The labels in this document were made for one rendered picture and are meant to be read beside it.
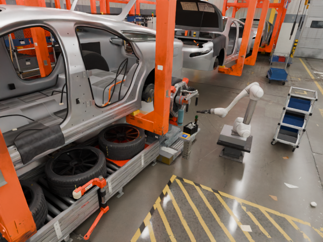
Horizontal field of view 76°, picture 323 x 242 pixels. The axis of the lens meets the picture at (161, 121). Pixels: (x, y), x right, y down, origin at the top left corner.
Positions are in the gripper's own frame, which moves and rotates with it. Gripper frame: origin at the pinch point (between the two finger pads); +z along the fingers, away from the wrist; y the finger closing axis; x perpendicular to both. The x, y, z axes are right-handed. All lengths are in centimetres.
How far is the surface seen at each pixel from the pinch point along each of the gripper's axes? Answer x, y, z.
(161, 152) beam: 47, 56, 48
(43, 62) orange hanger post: -122, 43, 278
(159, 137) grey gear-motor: 24, 48, 51
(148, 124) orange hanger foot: -7, 67, 52
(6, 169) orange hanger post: -56, 249, 29
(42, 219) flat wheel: 19, 229, 73
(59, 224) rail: 24, 224, 57
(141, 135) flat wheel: 5, 81, 58
